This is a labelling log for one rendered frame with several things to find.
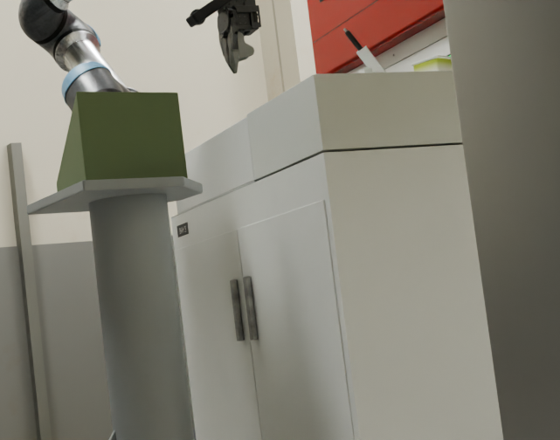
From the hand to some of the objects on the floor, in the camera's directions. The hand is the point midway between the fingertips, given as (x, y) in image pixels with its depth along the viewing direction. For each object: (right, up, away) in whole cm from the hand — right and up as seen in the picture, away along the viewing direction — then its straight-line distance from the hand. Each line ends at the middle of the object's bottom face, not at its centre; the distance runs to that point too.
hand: (231, 67), depth 253 cm
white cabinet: (+38, -107, -1) cm, 114 cm away
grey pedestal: (-19, -111, -40) cm, 119 cm away
